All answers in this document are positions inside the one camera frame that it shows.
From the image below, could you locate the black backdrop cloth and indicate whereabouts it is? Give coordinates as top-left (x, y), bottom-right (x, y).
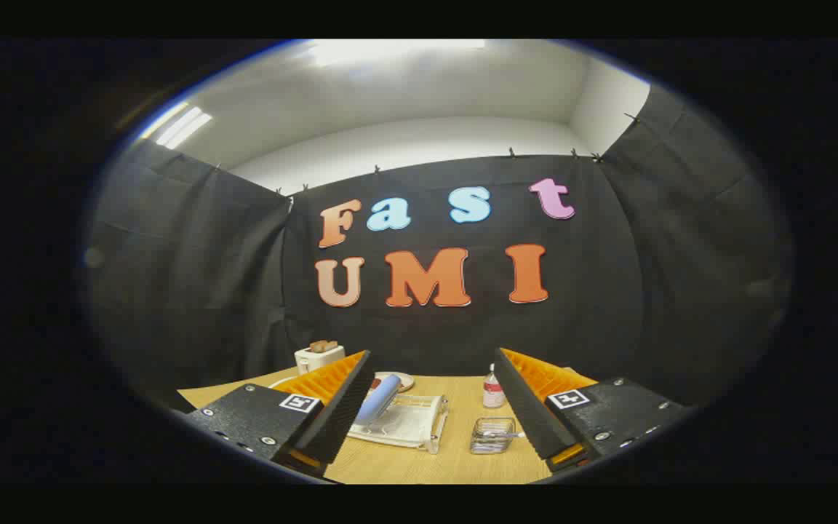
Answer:
top-left (88, 84), bottom-right (791, 408)

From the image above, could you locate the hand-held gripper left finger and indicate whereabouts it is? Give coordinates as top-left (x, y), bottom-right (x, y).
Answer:
top-left (185, 349), bottom-right (376, 480)

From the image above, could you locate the white wire dish rack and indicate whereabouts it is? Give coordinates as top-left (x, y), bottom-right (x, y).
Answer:
top-left (270, 373), bottom-right (450, 455)

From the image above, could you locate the white toaster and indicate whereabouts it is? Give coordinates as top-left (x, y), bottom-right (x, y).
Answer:
top-left (295, 345), bottom-right (346, 375)

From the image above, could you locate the ceiling light panel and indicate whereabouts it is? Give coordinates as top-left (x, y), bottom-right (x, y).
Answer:
top-left (156, 106), bottom-right (213, 150)
top-left (310, 39), bottom-right (485, 68)

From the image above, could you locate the red label plastic bottle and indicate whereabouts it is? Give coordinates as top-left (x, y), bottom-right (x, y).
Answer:
top-left (482, 363), bottom-right (506, 409)

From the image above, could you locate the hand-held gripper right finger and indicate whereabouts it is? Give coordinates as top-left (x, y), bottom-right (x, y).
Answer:
top-left (493, 348), bottom-right (696, 474)

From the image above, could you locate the blue plate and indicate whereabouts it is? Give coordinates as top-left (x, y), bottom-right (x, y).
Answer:
top-left (355, 374), bottom-right (402, 426)

